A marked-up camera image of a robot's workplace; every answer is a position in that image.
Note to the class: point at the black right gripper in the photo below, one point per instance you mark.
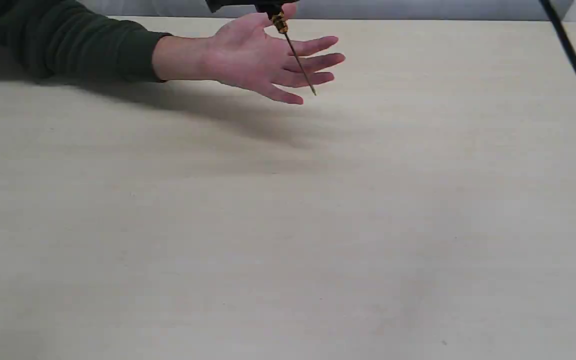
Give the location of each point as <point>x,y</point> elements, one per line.
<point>259,5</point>

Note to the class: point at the person's bare hand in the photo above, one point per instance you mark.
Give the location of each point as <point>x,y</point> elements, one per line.
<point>242,55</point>

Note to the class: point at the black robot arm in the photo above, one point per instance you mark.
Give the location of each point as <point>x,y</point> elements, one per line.
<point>552,16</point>

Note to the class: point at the dark green sleeved forearm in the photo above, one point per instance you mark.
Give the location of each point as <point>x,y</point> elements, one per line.
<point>63,38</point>

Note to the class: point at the black and gold screwdriver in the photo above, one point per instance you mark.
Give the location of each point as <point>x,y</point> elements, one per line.
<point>295,55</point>

